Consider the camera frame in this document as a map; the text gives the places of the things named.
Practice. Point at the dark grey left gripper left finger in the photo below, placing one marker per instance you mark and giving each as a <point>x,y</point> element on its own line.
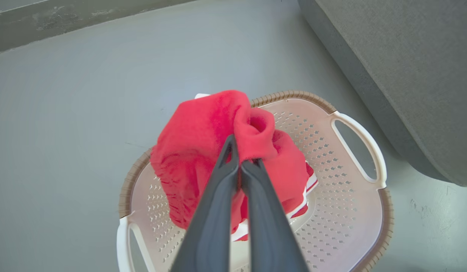
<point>212,215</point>

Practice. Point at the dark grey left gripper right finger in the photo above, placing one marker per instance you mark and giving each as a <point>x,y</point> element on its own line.
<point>267,223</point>

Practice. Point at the white perforated laundry basket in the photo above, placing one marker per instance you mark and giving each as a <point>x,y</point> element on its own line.
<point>331,196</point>

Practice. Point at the grey fabric sofa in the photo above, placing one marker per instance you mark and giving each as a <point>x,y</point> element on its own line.
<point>407,75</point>

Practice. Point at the red and white garment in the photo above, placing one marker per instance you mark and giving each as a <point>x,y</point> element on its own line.
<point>195,143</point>

